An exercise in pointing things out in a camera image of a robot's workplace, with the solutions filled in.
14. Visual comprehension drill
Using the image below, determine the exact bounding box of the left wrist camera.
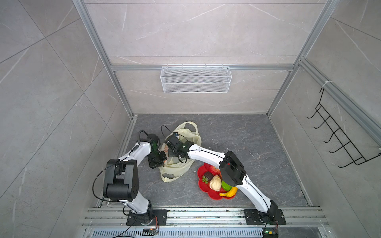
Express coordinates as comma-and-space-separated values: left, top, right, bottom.
147, 134, 160, 152

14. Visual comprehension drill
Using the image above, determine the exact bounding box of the red pink fake apple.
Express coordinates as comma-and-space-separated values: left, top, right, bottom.
208, 166, 221, 176

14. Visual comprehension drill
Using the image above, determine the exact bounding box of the yellow plastic bag fruit print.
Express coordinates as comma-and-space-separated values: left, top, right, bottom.
159, 121, 202, 182

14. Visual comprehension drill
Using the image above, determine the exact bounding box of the red flower shaped plate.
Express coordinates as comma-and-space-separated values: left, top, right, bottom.
197, 163, 236, 200

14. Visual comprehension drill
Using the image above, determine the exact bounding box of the white wire mesh basket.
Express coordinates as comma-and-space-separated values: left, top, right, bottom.
160, 66, 232, 94

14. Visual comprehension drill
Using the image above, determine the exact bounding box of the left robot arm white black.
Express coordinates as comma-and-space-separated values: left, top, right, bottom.
92, 139, 166, 225

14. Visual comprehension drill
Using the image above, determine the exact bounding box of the yellow fake banana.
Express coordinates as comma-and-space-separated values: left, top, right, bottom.
219, 187, 238, 198

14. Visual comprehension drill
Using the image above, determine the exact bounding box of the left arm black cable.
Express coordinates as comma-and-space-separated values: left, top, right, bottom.
136, 130, 149, 145

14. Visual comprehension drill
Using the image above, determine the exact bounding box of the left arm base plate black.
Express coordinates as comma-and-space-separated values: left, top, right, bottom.
126, 209, 168, 226

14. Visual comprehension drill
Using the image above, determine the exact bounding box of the green fake leaf vegetable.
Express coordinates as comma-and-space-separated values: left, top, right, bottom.
221, 181, 232, 192

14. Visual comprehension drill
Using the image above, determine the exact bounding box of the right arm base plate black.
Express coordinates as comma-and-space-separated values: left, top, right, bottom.
244, 209, 286, 225

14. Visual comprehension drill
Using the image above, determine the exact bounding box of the dark brown fake fruit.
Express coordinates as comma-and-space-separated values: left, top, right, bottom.
201, 172, 214, 184

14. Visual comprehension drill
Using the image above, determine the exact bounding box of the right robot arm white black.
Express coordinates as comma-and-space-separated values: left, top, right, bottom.
165, 135, 278, 223

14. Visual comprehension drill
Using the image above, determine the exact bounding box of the black wire hook rack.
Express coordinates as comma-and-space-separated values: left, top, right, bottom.
306, 87, 381, 168

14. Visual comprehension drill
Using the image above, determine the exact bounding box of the aluminium mounting rail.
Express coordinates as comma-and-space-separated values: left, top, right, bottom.
80, 206, 335, 238

